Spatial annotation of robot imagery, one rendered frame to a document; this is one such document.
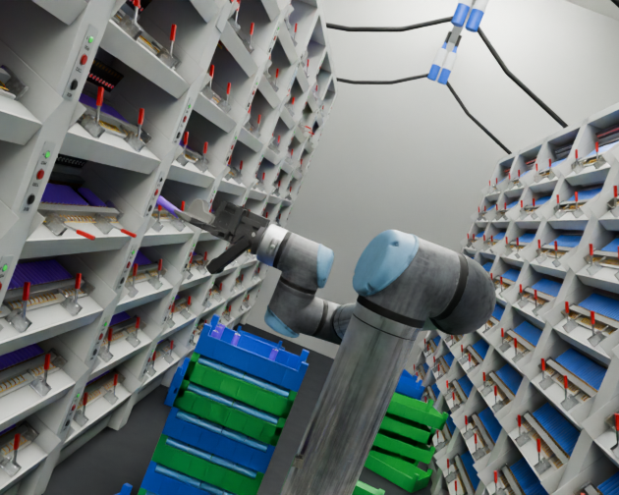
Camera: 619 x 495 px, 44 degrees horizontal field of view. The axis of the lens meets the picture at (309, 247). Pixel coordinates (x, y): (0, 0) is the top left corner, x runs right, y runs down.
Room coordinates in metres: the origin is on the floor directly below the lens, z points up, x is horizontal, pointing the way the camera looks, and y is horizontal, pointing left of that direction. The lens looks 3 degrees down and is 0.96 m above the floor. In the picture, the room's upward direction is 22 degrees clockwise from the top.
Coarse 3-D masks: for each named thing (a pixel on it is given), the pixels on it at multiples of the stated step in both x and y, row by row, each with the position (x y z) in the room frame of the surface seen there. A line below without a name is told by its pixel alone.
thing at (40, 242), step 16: (96, 176) 1.90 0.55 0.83; (96, 192) 1.90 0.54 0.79; (112, 192) 1.90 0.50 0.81; (128, 208) 1.89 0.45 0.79; (32, 224) 1.29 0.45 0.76; (80, 224) 1.62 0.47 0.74; (112, 224) 1.83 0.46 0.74; (128, 224) 1.89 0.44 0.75; (32, 240) 1.32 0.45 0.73; (48, 240) 1.39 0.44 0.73; (64, 240) 1.46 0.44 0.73; (80, 240) 1.55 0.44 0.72; (96, 240) 1.65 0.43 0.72; (112, 240) 1.76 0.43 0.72; (128, 240) 1.89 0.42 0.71; (32, 256) 1.38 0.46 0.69
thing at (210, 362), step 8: (200, 360) 2.06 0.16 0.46; (208, 360) 2.06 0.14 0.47; (216, 360) 2.10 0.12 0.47; (216, 368) 2.06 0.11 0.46; (224, 368) 2.06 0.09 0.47; (232, 368) 2.08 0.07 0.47; (240, 376) 2.06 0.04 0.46; (248, 376) 2.06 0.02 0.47; (256, 376) 2.10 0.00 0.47; (256, 384) 2.06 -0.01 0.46; (264, 384) 2.06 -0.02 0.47; (272, 384) 2.08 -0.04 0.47; (280, 392) 2.06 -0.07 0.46; (288, 392) 2.07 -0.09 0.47
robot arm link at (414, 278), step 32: (384, 256) 1.19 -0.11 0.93; (416, 256) 1.19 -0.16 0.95; (448, 256) 1.23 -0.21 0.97; (384, 288) 1.19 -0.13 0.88; (416, 288) 1.19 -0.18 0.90; (448, 288) 1.21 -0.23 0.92; (352, 320) 1.24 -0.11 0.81; (384, 320) 1.20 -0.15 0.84; (416, 320) 1.21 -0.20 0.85; (352, 352) 1.21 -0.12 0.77; (384, 352) 1.20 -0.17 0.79; (352, 384) 1.21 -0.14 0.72; (384, 384) 1.21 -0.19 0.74; (320, 416) 1.23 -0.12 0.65; (352, 416) 1.20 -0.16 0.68; (320, 448) 1.22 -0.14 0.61; (352, 448) 1.21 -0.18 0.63; (288, 480) 1.25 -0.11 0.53; (320, 480) 1.21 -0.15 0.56; (352, 480) 1.23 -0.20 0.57
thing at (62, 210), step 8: (40, 208) 1.42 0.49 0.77; (48, 208) 1.45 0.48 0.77; (56, 208) 1.49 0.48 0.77; (64, 208) 1.54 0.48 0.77; (72, 208) 1.58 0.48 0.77; (80, 208) 1.63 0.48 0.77; (88, 208) 1.68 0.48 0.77; (96, 208) 1.74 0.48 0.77; (104, 208) 1.79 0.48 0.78; (112, 208) 1.85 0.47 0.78; (64, 216) 1.54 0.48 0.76; (72, 216) 1.58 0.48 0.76; (80, 216) 1.63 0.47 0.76; (88, 216) 1.69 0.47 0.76; (112, 216) 1.84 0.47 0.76
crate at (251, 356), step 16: (208, 336) 2.05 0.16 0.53; (224, 336) 2.25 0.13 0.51; (208, 352) 2.05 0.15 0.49; (224, 352) 2.05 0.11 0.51; (240, 352) 2.05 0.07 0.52; (256, 352) 2.25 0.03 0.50; (288, 352) 2.25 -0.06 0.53; (304, 352) 2.23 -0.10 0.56; (240, 368) 2.05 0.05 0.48; (256, 368) 2.05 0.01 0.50; (272, 368) 2.05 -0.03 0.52; (288, 368) 2.05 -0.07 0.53; (304, 368) 2.05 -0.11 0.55; (288, 384) 2.05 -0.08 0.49
